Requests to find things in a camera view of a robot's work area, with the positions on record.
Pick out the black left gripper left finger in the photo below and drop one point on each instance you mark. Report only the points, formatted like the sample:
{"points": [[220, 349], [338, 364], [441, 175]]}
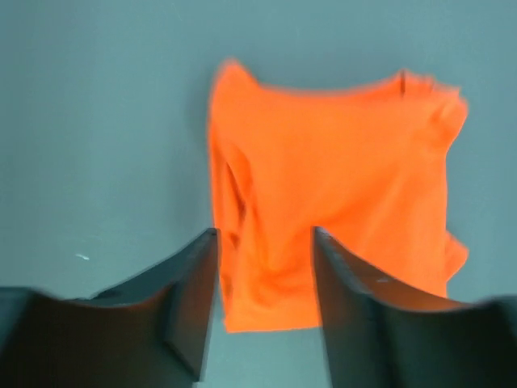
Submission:
{"points": [[148, 331]]}

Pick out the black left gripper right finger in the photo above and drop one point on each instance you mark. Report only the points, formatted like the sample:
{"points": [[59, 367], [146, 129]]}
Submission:
{"points": [[382, 332]]}

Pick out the orange t-shirt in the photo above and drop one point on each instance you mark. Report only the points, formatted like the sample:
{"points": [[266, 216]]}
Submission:
{"points": [[367, 164]]}

